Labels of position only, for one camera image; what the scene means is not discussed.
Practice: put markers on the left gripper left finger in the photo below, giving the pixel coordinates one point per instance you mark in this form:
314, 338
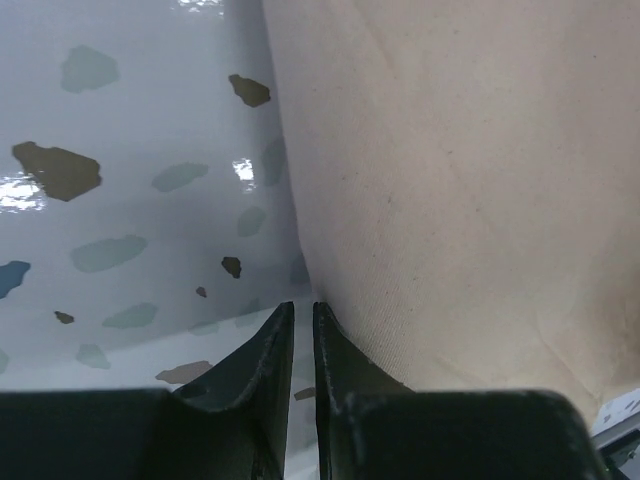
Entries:
228, 423

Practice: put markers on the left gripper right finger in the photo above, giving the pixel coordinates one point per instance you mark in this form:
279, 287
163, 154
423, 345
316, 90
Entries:
371, 426

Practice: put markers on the beige cloth mat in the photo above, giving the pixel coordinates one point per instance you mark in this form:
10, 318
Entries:
466, 183

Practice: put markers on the aluminium rail frame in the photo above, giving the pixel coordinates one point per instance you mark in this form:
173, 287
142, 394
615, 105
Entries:
619, 448

